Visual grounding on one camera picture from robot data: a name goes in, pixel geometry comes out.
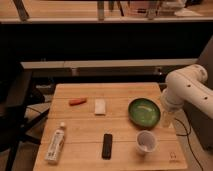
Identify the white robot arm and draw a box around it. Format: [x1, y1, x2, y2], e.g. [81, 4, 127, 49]
[160, 64, 213, 127]

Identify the green bowl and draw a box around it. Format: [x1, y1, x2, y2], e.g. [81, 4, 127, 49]
[128, 98, 161, 129]

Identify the clear plastic cup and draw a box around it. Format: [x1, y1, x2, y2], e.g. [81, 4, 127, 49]
[136, 130, 157, 156]

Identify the wooden table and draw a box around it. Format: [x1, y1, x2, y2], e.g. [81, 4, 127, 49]
[33, 83, 187, 171]

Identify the black remote control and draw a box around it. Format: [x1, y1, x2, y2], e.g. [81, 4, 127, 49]
[102, 134, 113, 159]

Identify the white sponge block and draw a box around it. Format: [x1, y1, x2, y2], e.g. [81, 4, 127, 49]
[95, 99, 106, 115]

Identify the white plastic bottle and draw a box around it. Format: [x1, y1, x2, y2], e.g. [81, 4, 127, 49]
[45, 122, 66, 164]

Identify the black chair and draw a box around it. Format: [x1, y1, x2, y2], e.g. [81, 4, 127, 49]
[0, 62, 49, 171]

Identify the black cable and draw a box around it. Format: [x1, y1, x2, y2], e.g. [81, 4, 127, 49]
[174, 117, 204, 171]

